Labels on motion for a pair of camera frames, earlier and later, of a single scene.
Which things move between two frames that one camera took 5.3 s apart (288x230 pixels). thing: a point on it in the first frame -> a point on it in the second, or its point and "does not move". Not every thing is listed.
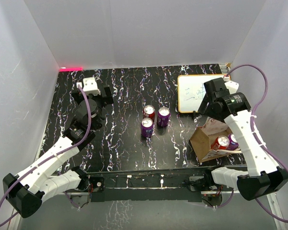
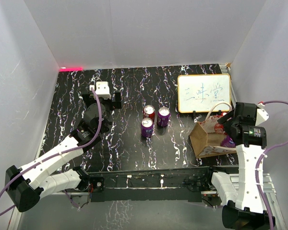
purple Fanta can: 163,117 does not move
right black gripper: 205,108 -> 227,117
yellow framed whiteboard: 191,92 does not move
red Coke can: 149,112 does not move
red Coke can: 221,143 -> 219,128
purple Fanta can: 147,128 does not move
